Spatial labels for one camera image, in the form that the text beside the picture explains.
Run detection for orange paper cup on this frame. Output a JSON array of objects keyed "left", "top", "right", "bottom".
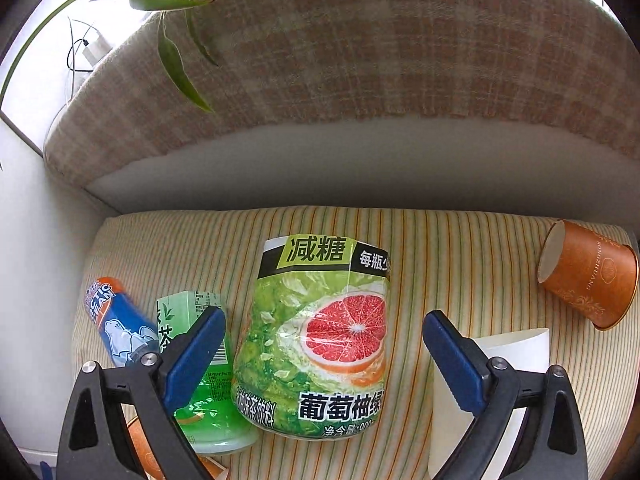
[
  {"left": 127, "top": 417, "right": 229, "bottom": 480},
  {"left": 537, "top": 220, "right": 639, "bottom": 330}
]

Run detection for near orange paper cup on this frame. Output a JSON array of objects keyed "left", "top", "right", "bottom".
[{"left": 127, "top": 417, "right": 229, "bottom": 480}]

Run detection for green tea plastic bottle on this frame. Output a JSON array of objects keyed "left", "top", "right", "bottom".
[{"left": 156, "top": 290, "right": 258, "bottom": 455}]

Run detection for white power strip chargers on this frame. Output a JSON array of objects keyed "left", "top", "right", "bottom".
[{"left": 65, "top": 18, "right": 112, "bottom": 102}]

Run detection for white plastic cup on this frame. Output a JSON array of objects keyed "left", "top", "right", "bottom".
[{"left": 428, "top": 327, "right": 550, "bottom": 479}]

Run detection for blue orange plastic bottle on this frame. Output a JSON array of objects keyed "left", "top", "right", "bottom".
[{"left": 84, "top": 276, "right": 160, "bottom": 367}]

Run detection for plaid windowsill blanket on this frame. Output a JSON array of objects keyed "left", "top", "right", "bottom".
[{"left": 43, "top": 0, "right": 640, "bottom": 189}]

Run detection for grapefruit green tea bottle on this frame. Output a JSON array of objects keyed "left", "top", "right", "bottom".
[{"left": 231, "top": 234, "right": 390, "bottom": 441}]

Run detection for far orange paper cup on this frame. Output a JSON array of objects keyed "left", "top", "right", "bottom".
[{"left": 537, "top": 220, "right": 639, "bottom": 330}]

